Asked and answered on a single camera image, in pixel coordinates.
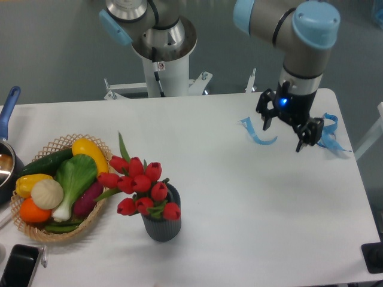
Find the blue ribbon strip left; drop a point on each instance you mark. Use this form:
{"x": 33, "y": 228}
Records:
{"x": 247, "y": 124}

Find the orange fruit toy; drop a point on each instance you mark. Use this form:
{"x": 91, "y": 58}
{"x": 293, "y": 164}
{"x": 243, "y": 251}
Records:
{"x": 31, "y": 213}

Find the yellow bell pepper toy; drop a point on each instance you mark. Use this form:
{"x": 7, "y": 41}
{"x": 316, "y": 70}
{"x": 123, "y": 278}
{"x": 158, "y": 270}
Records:
{"x": 25, "y": 184}

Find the blue handled saucepan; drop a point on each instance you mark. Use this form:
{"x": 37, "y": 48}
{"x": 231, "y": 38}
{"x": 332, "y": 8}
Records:
{"x": 11, "y": 165}

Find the cream steamed bun toy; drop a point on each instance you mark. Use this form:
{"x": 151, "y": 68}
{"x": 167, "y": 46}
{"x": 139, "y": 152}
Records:
{"x": 47, "y": 194}

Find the blue ribbon strip right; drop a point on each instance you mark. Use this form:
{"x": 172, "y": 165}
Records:
{"x": 328, "y": 137}

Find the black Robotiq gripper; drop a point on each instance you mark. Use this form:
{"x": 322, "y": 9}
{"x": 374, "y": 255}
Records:
{"x": 294, "y": 110}

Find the green cucumber toy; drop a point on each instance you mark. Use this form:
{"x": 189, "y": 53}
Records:
{"x": 48, "y": 164}

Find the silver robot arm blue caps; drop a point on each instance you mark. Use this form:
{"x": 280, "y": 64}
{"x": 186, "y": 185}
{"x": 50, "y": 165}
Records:
{"x": 305, "y": 31}

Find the green bok choy toy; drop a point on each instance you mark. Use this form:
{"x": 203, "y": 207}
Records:
{"x": 74, "y": 176}

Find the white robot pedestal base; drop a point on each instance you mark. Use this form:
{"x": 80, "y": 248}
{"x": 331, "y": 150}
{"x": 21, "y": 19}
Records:
{"x": 165, "y": 58}

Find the woven wicker basket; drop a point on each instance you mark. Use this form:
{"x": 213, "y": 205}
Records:
{"x": 39, "y": 234}

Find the red tulip bouquet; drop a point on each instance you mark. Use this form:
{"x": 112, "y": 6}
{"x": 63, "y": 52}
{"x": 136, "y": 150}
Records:
{"x": 148, "y": 195}

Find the dark grey ribbed vase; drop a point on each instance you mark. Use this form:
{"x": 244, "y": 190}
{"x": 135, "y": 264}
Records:
{"x": 168, "y": 225}

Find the white metal base frame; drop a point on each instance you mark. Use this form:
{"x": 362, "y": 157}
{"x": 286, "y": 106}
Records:
{"x": 197, "y": 86}

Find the black box at edge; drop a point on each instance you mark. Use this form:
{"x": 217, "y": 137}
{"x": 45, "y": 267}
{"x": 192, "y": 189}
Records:
{"x": 372, "y": 253}

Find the black smartphone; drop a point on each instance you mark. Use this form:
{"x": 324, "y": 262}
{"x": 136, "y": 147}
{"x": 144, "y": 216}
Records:
{"x": 21, "y": 266}

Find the purple sweet potato toy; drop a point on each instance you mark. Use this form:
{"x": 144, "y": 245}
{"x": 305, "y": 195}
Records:
{"x": 86, "y": 203}

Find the blue ribbon strip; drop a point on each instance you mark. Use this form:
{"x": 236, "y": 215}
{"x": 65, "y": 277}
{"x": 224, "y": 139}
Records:
{"x": 328, "y": 137}
{"x": 247, "y": 124}

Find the yellow squash toy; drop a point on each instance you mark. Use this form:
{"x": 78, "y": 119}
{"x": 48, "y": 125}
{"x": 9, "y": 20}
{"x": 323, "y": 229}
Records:
{"x": 91, "y": 155}

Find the green pea pods toy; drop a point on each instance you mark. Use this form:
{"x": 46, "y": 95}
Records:
{"x": 62, "y": 227}

